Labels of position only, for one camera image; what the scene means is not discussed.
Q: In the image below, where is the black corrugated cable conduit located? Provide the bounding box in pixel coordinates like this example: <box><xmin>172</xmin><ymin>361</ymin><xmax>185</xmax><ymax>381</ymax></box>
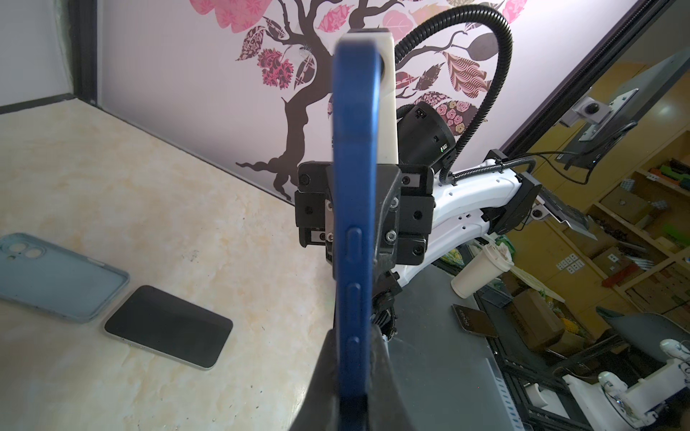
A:
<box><xmin>394</xmin><ymin>4</ymin><xmax>537</xmax><ymax>184</ymax></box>

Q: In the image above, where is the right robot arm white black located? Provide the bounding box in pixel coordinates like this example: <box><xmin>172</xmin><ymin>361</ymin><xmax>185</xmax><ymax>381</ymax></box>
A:
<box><xmin>372</xmin><ymin>102</ymin><xmax>542</xmax><ymax>296</ymax></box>

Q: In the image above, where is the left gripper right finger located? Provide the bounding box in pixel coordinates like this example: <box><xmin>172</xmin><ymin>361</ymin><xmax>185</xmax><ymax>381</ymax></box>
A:
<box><xmin>368</xmin><ymin>324</ymin><xmax>416</xmax><ymax>431</ymax></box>

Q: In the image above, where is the white paper cup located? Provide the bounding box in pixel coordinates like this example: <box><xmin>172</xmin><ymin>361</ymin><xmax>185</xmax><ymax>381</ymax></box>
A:
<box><xmin>451</xmin><ymin>244</ymin><xmax>514</xmax><ymax>299</ymax></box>

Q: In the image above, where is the light blue phone case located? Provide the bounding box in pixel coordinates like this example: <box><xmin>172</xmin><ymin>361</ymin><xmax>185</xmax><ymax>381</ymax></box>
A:
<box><xmin>1</xmin><ymin>233</ymin><xmax>129</xmax><ymax>323</ymax></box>

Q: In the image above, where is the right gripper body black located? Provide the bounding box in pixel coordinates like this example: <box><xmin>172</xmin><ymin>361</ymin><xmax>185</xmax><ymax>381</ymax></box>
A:
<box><xmin>295</xmin><ymin>162</ymin><xmax>435</xmax><ymax>266</ymax></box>

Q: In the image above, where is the wooden shelf with boxes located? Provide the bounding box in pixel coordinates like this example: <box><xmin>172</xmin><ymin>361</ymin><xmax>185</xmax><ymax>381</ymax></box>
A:
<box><xmin>506</xmin><ymin>155</ymin><xmax>690</xmax><ymax>357</ymax></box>

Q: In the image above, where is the phone on grey bench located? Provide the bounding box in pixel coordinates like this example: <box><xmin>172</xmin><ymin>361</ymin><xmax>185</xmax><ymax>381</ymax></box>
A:
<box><xmin>451</xmin><ymin>305</ymin><xmax>499</xmax><ymax>339</ymax></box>

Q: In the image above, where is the black smartphone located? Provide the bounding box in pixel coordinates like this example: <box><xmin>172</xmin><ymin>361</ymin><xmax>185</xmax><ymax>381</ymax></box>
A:
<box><xmin>104</xmin><ymin>286</ymin><xmax>234</xmax><ymax>370</ymax></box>
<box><xmin>332</xmin><ymin>39</ymin><xmax>381</xmax><ymax>430</ymax></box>

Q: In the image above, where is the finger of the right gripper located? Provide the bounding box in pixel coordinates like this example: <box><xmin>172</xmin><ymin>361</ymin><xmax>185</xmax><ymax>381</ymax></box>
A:
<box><xmin>325</xmin><ymin>165</ymin><xmax>335</xmax><ymax>277</ymax></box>
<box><xmin>374</xmin><ymin>165</ymin><xmax>403</xmax><ymax>280</ymax></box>

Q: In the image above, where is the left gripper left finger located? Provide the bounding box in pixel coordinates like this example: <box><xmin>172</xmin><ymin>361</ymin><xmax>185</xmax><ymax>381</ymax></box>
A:
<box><xmin>289</xmin><ymin>330</ymin><xmax>340</xmax><ymax>431</ymax></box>

